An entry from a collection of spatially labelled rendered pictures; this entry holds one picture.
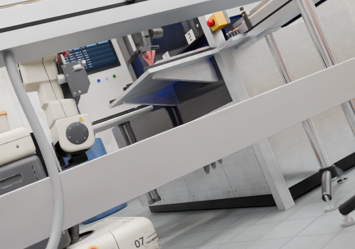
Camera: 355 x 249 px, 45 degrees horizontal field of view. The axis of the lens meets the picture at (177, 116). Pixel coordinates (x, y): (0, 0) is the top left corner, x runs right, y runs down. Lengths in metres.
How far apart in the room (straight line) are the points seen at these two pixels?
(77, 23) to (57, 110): 1.00
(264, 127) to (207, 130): 0.18
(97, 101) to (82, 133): 0.97
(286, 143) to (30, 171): 1.25
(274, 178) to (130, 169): 1.28
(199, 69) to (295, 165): 0.70
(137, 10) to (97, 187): 0.45
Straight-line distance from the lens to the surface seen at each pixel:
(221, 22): 2.16
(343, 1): 11.43
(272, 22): 2.03
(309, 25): 1.50
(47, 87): 2.09
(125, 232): 1.83
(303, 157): 2.34
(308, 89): 1.35
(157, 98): 2.65
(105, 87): 3.01
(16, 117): 6.24
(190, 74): 2.20
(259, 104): 1.23
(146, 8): 1.14
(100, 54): 3.08
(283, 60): 2.12
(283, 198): 2.23
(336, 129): 2.53
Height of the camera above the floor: 0.51
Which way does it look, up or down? 3 degrees up
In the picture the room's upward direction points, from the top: 22 degrees counter-clockwise
